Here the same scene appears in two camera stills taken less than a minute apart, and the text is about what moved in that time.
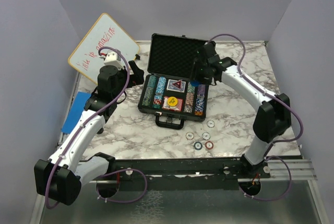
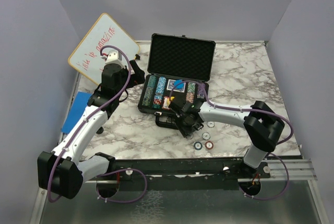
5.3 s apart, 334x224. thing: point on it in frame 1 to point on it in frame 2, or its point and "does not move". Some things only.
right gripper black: x=197 y=65 to x=186 y=130
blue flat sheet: x=75 y=111 does not move
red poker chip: x=209 y=145 does not move
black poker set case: x=168 y=92 does not move
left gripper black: x=137 y=78 does not move
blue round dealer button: x=194 y=83 to x=179 y=86
